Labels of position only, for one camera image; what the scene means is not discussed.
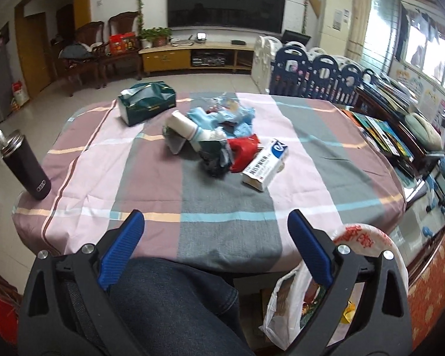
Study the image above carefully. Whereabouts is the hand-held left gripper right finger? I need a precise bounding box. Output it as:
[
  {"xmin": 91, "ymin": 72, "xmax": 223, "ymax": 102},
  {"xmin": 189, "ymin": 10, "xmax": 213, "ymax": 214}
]
[{"xmin": 287, "ymin": 209, "xmax": 414, "ymax": 356}]

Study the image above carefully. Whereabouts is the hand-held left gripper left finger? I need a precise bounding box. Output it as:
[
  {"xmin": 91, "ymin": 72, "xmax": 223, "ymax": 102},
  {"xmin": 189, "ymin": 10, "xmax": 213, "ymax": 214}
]
[{"xmin": 18, "ymin": 209, "xmax": 145, "ymax": 356}]

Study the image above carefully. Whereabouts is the white plastic bag red print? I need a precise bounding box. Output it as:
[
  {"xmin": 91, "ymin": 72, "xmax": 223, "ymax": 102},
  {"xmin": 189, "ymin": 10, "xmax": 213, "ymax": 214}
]
[{"xmin": 259, "ymin": 223, "xmax": 409, "ymax": 351}]

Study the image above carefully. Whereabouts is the white medicine box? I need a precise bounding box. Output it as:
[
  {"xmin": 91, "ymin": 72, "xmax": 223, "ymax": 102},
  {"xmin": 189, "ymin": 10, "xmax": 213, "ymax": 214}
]
[{"xmin": 242, "ymin": 138, "xmax": 290, "ymax": 192}]

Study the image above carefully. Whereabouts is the dark green wrapper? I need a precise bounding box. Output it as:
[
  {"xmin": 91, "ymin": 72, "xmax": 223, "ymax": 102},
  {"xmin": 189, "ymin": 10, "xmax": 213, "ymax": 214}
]
[{"xmin": 198, "ymin": 139, "xmax": 232, "ymax": 179}]

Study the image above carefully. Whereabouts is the plaid pink grey tablecloth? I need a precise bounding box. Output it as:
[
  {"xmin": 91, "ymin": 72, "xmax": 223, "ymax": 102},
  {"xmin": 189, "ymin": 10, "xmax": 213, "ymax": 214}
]
[{"xmin": 12, "ymin": 91, "xmax": 406, "ymax": 273}]

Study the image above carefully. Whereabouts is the red plastic wrapper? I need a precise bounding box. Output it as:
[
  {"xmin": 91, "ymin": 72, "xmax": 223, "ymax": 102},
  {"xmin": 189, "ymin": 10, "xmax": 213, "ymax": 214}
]
[{"xmin": 228, "ymin": 135, "xmax": 262, "ymax": 173}]

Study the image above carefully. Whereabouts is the grey plastic wrapper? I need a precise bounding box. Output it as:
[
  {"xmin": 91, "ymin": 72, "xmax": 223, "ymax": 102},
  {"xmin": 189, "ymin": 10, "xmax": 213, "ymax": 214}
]
[{"xmin": 163, "ymin": 128, "xmax": 188, "ymax": 156}]

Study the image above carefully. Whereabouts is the black insulated bottle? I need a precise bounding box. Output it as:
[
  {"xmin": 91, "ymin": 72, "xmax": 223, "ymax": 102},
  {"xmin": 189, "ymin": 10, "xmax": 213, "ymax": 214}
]
[{"xmin": 0, "ymin": 130, "xmax": 52, "ymax": 201}]

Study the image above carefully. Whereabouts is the blue toy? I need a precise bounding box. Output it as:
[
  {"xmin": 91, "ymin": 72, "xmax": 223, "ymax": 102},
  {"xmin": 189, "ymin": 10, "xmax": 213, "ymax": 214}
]
[{"xmin": 423, "ymin": 178, "xmax": 445, "ymax": 238}]

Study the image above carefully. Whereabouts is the dark wooden side cabinet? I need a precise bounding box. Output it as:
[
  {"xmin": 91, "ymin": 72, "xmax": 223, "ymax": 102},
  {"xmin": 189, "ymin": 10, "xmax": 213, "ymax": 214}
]
[{"xmin": 352, "ymin": 89, "xmax": 445, "ymax": 179}]

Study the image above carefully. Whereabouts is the white paper roll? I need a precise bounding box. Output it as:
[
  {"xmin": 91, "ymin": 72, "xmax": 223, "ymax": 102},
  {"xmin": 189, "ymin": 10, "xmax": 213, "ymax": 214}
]
[{"xmin": 169, "ymin": 110, "xmax": 198, "ymax": 143}]

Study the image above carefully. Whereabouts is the pile of picture books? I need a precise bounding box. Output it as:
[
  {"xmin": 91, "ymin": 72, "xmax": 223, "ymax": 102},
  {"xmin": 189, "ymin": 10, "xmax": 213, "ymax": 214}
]
[{"xmin": 350, "ymin": 70, "xmax": 419, "ymax": 156}]

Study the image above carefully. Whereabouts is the green tissue box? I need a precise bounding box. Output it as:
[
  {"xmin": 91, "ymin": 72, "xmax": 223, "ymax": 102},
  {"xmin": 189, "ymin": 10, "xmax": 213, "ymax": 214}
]
[{"xmin": 118, "ymin": 82, "xmax": 177, "ymax": 127}]

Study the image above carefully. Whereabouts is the light blue plastic wrapper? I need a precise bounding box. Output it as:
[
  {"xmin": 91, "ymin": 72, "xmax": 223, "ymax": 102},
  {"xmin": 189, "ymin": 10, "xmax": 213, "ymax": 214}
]
[{"xmin": 208, "ymin": 94, "xmax": 256, "ymax": 138}]

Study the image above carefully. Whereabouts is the grey green cushion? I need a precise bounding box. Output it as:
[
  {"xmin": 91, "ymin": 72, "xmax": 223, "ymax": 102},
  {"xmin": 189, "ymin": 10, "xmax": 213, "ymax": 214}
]
[{"xmin": 404, "ymin": 112, "xmax": 444, "ymax": 151}]

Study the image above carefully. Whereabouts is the blue baby fence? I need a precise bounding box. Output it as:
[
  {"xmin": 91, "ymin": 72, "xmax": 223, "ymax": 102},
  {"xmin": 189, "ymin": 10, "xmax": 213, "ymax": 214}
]
[{"xmin": 269, "ymin": 44, "xmax": 360, "ymax": 104}]

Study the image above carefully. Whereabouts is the dark wooden armchair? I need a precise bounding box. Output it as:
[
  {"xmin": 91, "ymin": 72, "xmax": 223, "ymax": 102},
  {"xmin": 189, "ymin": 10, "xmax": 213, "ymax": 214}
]
[
  {"xmin": 57, "ymin": 20, "xmax": 106, "ymax": 97},
  {"xmin": 98, "ymin": 11, "xmax": 143, "ymax": 88}
]

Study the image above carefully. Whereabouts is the red and white bag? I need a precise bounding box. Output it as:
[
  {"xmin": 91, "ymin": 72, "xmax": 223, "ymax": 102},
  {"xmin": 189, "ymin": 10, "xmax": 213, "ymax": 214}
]
[{"xmin": 11, "ymin": 80, "xmax": 30, "ymax": 106}]

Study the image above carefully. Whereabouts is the white baby fence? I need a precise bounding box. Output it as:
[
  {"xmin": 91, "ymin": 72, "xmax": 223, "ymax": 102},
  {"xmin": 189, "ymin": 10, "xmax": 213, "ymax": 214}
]
[{"xmin": 250, "ymin": 35, "xmax": 282, "ymax": 93}]

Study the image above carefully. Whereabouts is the wooden television cabinet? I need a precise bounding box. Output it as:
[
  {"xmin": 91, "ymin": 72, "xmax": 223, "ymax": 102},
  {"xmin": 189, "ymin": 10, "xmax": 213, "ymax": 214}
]
[{"xmin": 139, "ymin": 41, "xmax": 256, "ymax": 75}]

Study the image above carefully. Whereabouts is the black bag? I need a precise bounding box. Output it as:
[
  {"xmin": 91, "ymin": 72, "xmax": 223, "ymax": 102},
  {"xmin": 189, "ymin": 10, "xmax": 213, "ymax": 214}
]
[{"xmin": 58, "ymin": 42, "xmax": 93, "ymax": 60}]

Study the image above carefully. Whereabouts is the red gift box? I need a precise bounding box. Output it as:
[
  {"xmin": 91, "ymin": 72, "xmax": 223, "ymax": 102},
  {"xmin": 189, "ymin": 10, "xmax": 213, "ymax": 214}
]
[{"xmin": 109, "ymin": 33, "xmax": 139, "ymax": 53}]

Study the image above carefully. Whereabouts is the black audio receiver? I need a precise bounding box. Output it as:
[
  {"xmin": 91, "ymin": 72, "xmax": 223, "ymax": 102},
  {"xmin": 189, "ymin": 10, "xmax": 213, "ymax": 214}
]
[{"xmin": 191, "ymin": 53, "xmax": 228, "ymax": 68}]

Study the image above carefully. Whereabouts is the black monitor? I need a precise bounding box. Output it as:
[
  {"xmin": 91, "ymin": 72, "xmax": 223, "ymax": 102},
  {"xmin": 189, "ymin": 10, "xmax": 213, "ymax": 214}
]
[{"xmin": 282, "ymin": 30, "xmax": 311, "ymax": 45}]

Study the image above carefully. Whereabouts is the green potted plant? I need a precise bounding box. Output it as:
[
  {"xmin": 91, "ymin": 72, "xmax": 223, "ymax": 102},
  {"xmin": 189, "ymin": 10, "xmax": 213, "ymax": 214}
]
[{"xmin": 139, "ymin": 27, "xmax": 173, "ymax": 48}]

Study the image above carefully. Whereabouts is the white standing air conditioner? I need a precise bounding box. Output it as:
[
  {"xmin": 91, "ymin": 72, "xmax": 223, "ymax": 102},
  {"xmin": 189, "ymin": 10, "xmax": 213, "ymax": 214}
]
[{"xmin": 317, "ymin": 0, "xmax": 353, "ymax": 58}]

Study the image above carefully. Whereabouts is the beige curtain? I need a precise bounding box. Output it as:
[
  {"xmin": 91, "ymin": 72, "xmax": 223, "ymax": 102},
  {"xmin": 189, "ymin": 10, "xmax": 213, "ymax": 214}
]
[{"xmin": 347, "ymin": 0, "xmax": 373, "ymax": 67}]

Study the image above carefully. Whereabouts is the window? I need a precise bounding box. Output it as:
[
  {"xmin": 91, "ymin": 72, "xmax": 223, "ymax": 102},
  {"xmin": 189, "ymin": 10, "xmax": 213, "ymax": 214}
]
[{"xmin": 400, "ymin": 0, "xmax": 445, "ymax": 101}]

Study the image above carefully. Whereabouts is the large black television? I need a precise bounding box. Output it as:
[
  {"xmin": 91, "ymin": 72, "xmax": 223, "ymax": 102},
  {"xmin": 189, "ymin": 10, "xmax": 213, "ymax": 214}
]
[{"xmin": 167, "ymin": 0, "xmax": 287, "ymax": 34}]

